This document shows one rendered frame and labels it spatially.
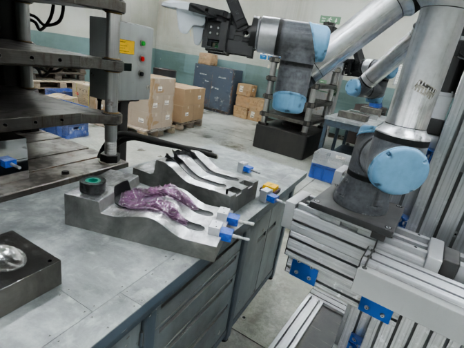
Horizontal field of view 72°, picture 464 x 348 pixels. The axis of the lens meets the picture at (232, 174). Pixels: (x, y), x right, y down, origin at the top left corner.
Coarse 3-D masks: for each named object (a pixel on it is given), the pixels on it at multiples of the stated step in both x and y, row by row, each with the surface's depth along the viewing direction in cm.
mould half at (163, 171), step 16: (160, 160) 134; (192, 160) 144; (208, 160) 152; (144, 176) 141; (160, 176) 136; (176, 176) 132; (208, 176) 140; (240, 176) 144; (192, 192) 130; (208, 192) 126; (224, 192) 124; (240, 208) 134
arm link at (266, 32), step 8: (264, 16) 69; (264, 24) 67; (272, 24) 67; (256, 32) 68; (264, 32) 67; (272, 32) 67; (256, 40) 69; (264, 40) 68; (272, 40) 68; (256, 48) 70; (264, 48) 69; (272, 48) 69
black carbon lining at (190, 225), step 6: (126, 180) 114; (114, 186) 108; (120, 186) 113; (126, 186) 115; (114, 192) 106; (120, 192) 114; (120, 198) 111; (192, 210) 112; (198, 210) 115; (204, 210) 115; (186, 222) 105; (192, 222) 105; (192, 228) 103; (198, 228) 104; (204, 228) 103
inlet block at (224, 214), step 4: (220, 208) 113; (224, 208) 113; (228, 208) 113; (220, 212) 110; (224, 212) 110; (228, 212) 110; (220, 216) 110; (224, 216) 109; (228, 216) 110; (232, 216) 111; (236, 216) 111; (224, 220) 110; (228, 220) 110; (232, 220) 110; (236, 220) 109; (240, 220) 111; (244, 220) 111; (228, 224) 110; (232, 224) 110; (236, 224) 110; (248, 224) 111; (252, 224) 110
